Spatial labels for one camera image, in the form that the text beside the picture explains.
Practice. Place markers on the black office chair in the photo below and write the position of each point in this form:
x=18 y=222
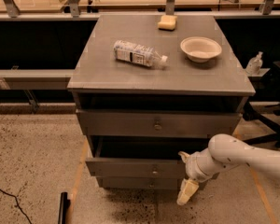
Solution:
x=265 y=104

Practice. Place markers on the grey metal rail frame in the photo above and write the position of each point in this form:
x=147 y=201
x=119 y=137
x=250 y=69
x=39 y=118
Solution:
x=40 y=39

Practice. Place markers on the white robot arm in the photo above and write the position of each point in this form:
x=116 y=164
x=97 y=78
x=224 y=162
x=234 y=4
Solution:
x=223 y=153

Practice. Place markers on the hand sanitizer pump bottle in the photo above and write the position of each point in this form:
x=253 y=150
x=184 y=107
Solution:
x=254 y=64

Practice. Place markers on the grey drawer cabinet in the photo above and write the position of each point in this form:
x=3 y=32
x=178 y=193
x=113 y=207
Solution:
x=101 y=82

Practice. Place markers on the grey top drawer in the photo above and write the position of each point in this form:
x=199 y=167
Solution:
x=156 y=124

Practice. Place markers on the black bar on floor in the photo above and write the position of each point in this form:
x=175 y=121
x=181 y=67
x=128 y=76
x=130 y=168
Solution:
x=64 y=203

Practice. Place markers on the grey drawer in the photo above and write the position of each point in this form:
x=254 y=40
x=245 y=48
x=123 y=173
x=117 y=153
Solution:
x=138 y=183
x=156 y=124
x=142 y=157

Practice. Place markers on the clear plastic water bottle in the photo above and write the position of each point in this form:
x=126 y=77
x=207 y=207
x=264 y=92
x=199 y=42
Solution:
x=139 y=55

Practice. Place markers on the grey bottom drawer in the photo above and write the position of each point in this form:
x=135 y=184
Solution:
x=138 y=183

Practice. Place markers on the yellow sponge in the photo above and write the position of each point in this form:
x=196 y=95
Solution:
x=167 y=22

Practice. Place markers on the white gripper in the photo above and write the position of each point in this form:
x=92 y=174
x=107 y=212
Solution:
x=191 y=167

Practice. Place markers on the white paper bowl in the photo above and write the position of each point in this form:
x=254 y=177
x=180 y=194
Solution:
x=200 y=49

